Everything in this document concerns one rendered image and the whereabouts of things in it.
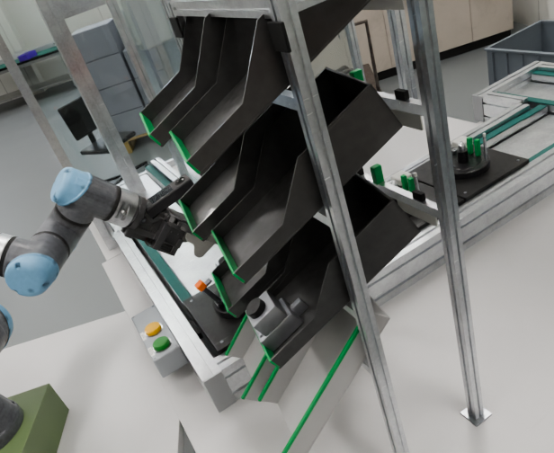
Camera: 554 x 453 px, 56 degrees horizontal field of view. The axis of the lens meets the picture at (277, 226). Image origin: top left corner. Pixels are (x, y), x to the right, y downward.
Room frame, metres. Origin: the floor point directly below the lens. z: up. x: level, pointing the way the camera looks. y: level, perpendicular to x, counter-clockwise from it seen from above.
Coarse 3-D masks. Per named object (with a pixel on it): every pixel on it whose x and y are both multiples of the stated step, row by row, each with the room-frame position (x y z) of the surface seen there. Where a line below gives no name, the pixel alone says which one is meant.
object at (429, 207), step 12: (288, 96) 0.57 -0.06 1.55; (384, 96) 0.69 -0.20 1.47; (396, 108) 0.66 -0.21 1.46; (408, 108) 0.64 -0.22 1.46; (420, 108) 0.62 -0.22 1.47; (384, 192) 0.73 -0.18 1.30; (396, 192) 0.70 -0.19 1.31; (408, 192) 0.68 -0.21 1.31; (408, 204) 0.67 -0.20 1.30; (420, 204) 0.65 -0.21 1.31; (432, 204) 0.63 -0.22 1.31; (324, 216) 0.57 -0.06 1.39; (348, 312) 0.58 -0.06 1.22
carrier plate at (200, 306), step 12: (216, 288) 1.11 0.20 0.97; (192, 300) 1.09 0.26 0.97; (204, 300) 1.07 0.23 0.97; (192, 312) 1.04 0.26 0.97; (204, 312) 1.02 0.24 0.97; (204, 324) 0.98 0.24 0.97; (216, 324) 0.96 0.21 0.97; (228, 324) 0.95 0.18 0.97; (216, 336) 0.92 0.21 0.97; (228, 336) 0.91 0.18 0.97; (216, 348) 0.88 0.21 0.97
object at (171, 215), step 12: (144, 204) 0.97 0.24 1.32; (144, 216) 0.97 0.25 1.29; (156, 216) 0.98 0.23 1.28; (168, 216) 0.97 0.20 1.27; (180, 216) 1.00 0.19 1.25; (132, 228) 0.95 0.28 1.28; (144, 228) 0.97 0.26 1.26; (156, 228) 0.98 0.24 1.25; (168, 228) 0.96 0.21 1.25; (144, 240) 0.98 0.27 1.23; (156, 240) 0.95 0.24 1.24; (168, 240) 0.96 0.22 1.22; (180, 240) 0.97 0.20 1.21; (168, 252) 0.96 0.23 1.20
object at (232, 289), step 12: (288, 252) 0.71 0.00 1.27; (276, 264) 0.70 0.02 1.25; (216, 276) 0.81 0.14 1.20; (228, 276) 0.80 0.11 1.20; (264, 276) 0.70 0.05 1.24; (276, 276) 0.70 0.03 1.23; (228, 288) 0.77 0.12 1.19; (240, 288) 0.74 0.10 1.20; (252, 288) 0.69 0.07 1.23; (264, 288) 0.70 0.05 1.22; (228, 300) 0.73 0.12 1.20; (240, 300) 0.69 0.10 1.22; (228, 312) 0.68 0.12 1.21; (240, 312) 0.69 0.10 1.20
